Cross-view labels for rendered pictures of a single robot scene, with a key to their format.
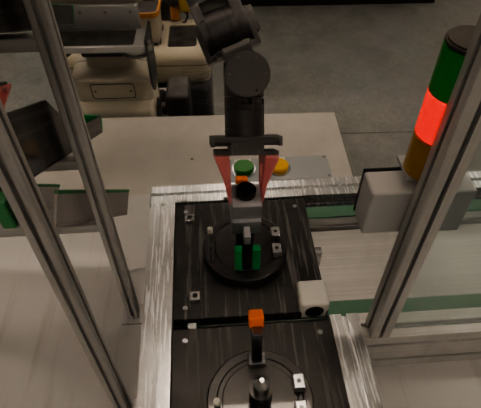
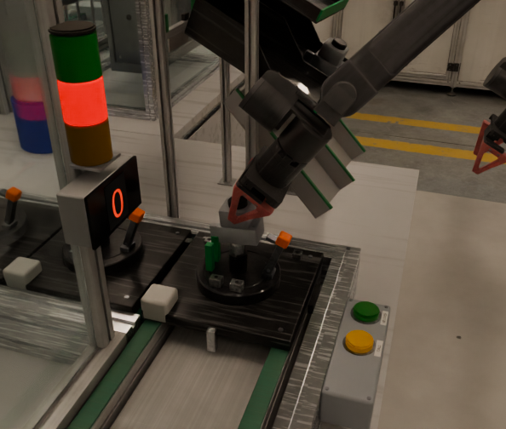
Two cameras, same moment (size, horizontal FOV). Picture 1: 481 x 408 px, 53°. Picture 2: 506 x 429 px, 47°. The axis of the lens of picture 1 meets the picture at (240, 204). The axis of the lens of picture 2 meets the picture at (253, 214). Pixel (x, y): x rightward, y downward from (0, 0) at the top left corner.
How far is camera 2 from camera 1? 110 cm
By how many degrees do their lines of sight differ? 81
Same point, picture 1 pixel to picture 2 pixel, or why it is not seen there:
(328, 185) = (309, 382)
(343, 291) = (169, 364)
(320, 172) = (335, 381)
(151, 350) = (185, 224)
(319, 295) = (152, 295)
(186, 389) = (141, 227)
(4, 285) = not seen: hidden behind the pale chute
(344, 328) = (122, 323)
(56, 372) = not seen: hidden behind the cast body
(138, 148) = (485, 298)
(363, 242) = (220, 410)
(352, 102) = not seen: outside the picture
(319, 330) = (127, 296)
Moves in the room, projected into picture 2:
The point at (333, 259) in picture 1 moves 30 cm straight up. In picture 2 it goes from (212, 372) to (204, 195)
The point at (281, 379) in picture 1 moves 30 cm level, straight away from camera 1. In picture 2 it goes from (105, 255) to (251, 318)
